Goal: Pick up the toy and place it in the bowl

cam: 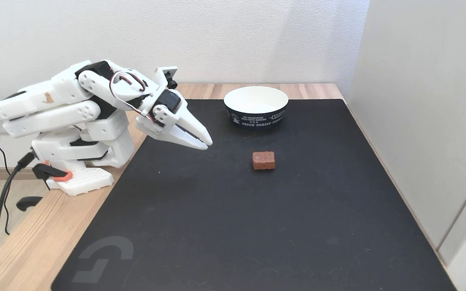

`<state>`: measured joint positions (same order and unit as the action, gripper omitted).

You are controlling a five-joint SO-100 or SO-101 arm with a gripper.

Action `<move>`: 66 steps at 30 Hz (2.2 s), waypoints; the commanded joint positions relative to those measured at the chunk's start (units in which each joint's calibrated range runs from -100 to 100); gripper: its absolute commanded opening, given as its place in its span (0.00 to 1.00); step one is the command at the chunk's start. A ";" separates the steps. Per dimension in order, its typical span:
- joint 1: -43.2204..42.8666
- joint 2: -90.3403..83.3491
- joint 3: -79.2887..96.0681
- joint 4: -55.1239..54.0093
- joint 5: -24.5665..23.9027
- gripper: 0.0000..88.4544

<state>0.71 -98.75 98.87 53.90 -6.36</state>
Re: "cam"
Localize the brown block toy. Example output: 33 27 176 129
252 151 276 171

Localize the white and black paper bowl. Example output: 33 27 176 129
223 86 289 129

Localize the black desk mat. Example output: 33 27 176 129
51 99 456 291

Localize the black and orange clamp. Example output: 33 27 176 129
16 161 73 212

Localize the white cabinet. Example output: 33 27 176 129
345 0 466 291

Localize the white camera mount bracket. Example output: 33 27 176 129
154 66 179 90

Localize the red white servo cable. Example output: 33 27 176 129
109 71 155 124

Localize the thick black cable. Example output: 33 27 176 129
0 152 36 250

